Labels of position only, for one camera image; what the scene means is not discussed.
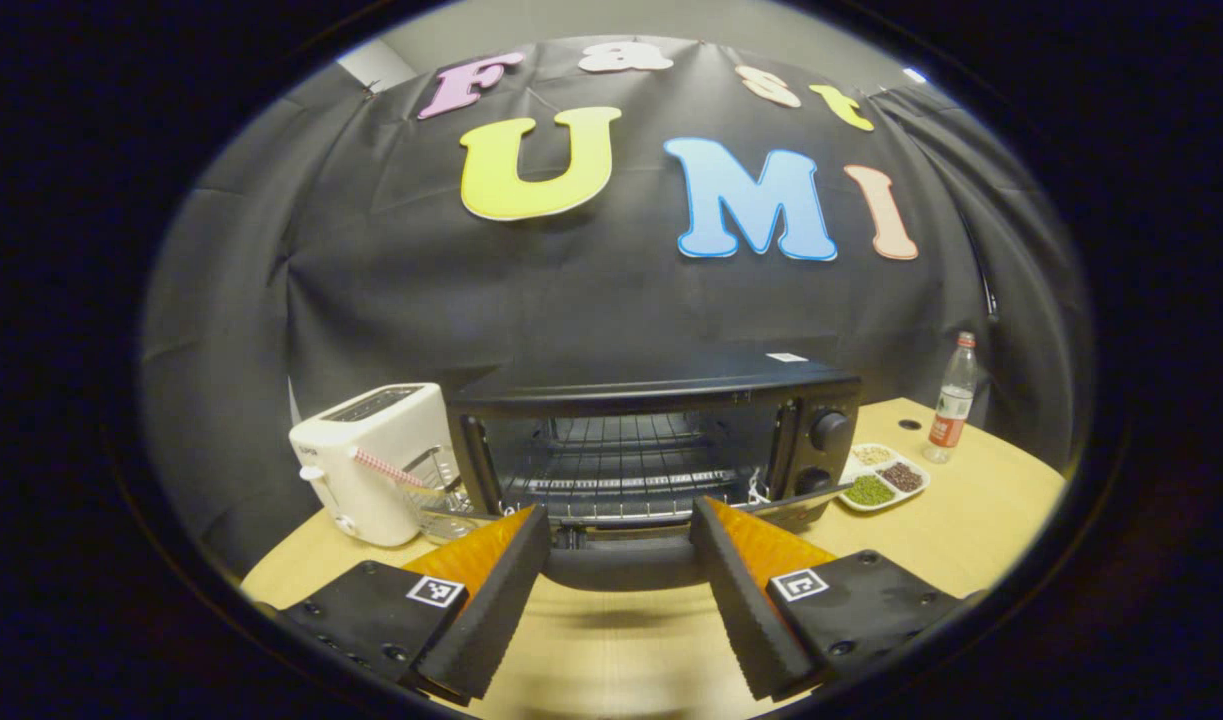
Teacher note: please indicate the white toaster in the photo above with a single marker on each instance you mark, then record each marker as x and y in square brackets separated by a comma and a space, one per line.
[371, 420]

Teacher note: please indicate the black electric oven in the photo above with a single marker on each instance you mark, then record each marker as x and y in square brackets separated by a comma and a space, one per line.
[671, 385]

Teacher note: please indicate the pile of dark red beans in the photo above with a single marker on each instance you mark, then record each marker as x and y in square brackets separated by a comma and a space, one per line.
[901, 477]

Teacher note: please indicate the red white striped stick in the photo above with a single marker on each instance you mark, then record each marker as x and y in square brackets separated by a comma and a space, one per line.
[386, 467]

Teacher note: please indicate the pile of yellow soybeans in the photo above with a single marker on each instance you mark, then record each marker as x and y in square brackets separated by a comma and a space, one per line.
[873, 455]

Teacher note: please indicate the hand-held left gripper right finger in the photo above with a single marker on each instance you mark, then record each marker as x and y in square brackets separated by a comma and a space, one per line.
[746, 620]

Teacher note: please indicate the small ceiling light panel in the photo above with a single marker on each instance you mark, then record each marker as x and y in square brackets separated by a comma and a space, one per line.
[914, 75]

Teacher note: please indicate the clear plastic water bottle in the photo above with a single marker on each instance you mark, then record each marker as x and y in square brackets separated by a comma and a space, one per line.
[949, 425]

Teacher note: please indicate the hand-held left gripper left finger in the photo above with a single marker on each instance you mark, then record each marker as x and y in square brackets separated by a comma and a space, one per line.
[491, 620]

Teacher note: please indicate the white divided dish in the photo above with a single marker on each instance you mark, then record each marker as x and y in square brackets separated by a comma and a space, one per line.
[849, 472]

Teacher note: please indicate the black backdrop cloth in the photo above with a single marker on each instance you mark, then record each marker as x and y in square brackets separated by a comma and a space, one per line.
[391, 280]

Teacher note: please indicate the pile of green mung beans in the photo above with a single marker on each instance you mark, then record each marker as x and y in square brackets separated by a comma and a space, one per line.
[869, 491]

